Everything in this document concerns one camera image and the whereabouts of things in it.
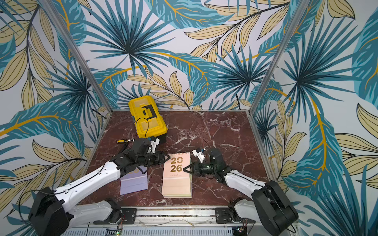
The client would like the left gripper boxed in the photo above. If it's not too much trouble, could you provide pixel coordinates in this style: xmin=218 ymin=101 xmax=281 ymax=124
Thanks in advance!
xmin=137 ymin=150 xmax=171 ymax=167

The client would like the pink calendar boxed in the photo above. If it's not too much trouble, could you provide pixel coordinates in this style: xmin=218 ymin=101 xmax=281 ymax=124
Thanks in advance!
xmin=162 ymin=152 xmax=192 ymax=195

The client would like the purple calendar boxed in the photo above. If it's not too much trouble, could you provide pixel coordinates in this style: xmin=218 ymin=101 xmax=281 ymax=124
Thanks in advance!
xmin=120 ymin=166 xmax=148 ymax=195

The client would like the green calendar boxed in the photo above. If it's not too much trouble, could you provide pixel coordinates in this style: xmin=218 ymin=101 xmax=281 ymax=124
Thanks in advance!
xmin=163 ymin=194 xmax=192 ymax=198

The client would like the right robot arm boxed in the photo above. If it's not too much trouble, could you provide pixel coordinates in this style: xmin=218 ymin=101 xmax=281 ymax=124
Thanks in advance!
xmin=183 ymin=148 xmax=299 ymax=236

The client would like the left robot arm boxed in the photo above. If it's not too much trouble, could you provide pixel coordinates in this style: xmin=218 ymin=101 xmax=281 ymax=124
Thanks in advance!
xmin=28 ymin=138 xmax=170 ymax=236

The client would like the yellow plastic toolbox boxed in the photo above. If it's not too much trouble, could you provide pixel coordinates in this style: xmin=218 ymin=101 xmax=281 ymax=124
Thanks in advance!
xmin=129 ymin=95 xmax=168 ymax=144

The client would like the yellow black screwdriver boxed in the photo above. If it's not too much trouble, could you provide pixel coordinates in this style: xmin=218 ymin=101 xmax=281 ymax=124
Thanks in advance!
xmin=117 ymin=139 xmax=134 ymax=145

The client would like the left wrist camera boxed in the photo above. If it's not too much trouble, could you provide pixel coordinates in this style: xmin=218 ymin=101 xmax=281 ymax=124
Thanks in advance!
xmin=148 ymin=137 xmax=160 ymax=153

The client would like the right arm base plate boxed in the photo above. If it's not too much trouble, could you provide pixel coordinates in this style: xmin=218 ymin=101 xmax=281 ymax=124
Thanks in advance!
xmin=215 ymin=207 xmax=235 ymax=224

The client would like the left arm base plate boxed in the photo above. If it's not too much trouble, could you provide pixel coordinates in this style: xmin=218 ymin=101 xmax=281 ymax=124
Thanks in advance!
xmin=94 ymin=208 xmax=137 ymax=225

